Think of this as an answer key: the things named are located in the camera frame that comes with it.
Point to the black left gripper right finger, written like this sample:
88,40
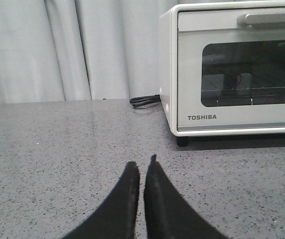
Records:
167,214

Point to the toaster oven glass door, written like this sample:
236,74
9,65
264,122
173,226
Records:
232,117

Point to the white Toshiba toaster oven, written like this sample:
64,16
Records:
168,74

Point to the grey-white curtain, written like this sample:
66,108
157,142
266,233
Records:
65,50

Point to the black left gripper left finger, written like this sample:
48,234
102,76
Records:
115,218

